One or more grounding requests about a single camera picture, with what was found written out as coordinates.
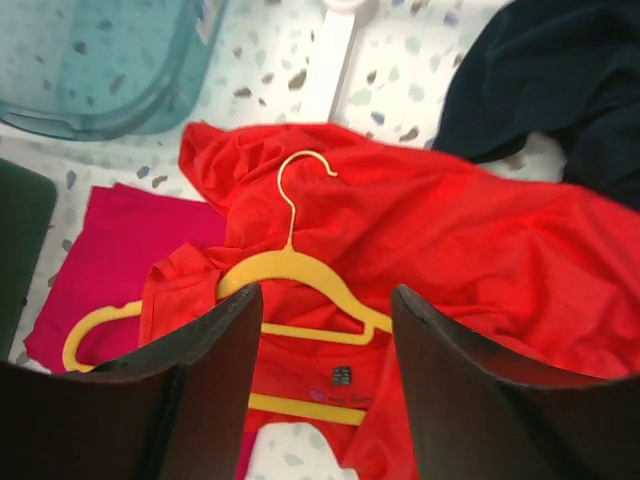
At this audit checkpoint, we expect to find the white clothes rack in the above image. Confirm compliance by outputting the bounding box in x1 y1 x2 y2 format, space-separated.
293 0 375 123

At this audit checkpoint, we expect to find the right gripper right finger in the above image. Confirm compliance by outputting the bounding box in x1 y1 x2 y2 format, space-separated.
391 285 639 480

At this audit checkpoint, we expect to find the teal transparent plastic bin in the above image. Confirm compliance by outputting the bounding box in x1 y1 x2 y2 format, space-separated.
1 0 227 141

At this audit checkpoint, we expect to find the magenta folded cloth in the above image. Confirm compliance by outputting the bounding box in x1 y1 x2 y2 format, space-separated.
26 185 224 375

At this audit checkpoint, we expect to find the red tank top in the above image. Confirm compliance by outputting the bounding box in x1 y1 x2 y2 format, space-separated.
139 123 639 479

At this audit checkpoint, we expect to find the green compartment tray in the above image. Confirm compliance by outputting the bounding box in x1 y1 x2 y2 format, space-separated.
0 159 57 360

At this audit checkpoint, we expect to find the navy tank top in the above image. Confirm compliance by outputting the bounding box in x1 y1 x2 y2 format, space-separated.
432 1 639 209

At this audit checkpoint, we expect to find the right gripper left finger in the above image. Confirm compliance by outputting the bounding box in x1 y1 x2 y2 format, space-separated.
1 285 263 479

